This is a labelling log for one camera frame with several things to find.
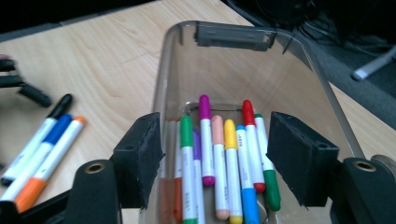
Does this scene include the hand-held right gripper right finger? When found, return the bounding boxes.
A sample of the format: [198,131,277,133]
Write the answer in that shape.
[265,111,340,208]

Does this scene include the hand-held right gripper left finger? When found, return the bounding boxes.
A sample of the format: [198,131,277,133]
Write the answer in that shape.
[112,111,165,210]

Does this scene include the dark green marker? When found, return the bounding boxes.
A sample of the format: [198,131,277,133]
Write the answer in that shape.
[254,113,282,213]

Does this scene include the black marker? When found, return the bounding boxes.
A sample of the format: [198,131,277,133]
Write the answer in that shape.
[0,92,74,187]

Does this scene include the brown marker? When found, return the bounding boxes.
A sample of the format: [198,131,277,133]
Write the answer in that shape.
[159,119,185,224]

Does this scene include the purple marker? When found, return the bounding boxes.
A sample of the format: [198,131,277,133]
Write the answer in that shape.
[191,128,206,224]

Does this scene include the red marker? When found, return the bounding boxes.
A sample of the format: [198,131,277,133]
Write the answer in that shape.
[242,99,266,193]

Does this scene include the light blue marker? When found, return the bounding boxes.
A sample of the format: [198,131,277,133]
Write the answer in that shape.
[235,124,261,224]

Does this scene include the yellow marker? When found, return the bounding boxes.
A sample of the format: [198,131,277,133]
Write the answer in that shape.
[223,119,245,224]

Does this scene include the magenta marker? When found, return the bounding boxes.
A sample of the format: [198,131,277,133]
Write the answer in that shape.
[198,93,217,188]

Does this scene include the peach pink marker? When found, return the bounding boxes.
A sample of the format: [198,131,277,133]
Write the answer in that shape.
[210,115,231,221]

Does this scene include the orange marker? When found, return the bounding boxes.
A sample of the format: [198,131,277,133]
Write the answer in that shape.
[13,116,87,214]

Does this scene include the transparent grey storage box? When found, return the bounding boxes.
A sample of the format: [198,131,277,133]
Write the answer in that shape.
[146,20,365,224]

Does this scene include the white desk frame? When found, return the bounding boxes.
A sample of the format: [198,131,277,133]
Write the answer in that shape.
[351,46,396,82]

